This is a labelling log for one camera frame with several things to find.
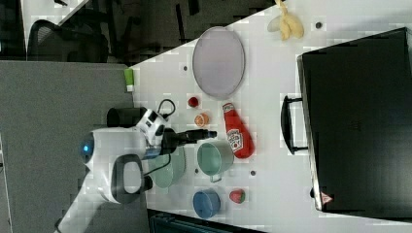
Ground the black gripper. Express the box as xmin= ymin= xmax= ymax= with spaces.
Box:
xmin=160 ymin=128 xmax=218 ymax=154

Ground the red ketchup bottle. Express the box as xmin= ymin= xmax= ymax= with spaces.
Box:
xmin=223 ymin=103 xmax=255 ymax=159

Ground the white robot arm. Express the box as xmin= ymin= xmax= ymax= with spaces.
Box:
xmin=53 ymin=107 xmax=217 ymax=233

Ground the green plastic strainer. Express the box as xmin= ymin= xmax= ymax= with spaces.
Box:
xmin=149 ymin=148 xmax=186 ymax=188

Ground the orange slice toy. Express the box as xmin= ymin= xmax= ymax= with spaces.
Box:
xmin=194 ymin=113 xmax=209 ymax=127

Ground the green metal mug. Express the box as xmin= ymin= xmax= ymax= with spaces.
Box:
xmin=197 ymin=141 xmax=234 ymax=183

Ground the small red toy fruit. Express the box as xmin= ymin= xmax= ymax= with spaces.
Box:
xmin=188 ymin=97 xmax=199 ymax=108

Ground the dark grey cylinder cup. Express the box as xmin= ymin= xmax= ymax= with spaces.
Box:
xmin=107 ymin=108 xmax=147 ymax=128

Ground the blue cup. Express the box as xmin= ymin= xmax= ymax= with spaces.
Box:
xmin=192 ymin=189 xmax=221 ymax=219

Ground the red toy strawberry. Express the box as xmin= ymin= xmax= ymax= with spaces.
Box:
xmin=229 ymin=188 xmax=246 ymax=204

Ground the grey round plate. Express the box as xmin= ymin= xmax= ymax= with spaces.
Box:
xmin=192 ymin=26 xmax=245 ymax=100

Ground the green white tube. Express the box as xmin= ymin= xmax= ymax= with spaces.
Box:
xmin=123 ymin=68 xmax=134 ymax=92

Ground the black office chair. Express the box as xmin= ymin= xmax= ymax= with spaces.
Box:
xmin=26 ymin=19 xmax=109 ymax=63

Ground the black toaster oven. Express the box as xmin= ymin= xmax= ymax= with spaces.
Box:
xmin=296 ymin=27 xmax=412 ymax=222

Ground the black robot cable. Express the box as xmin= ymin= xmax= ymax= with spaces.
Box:
xmin=143 ymin=98 xmax=177 ymax=178

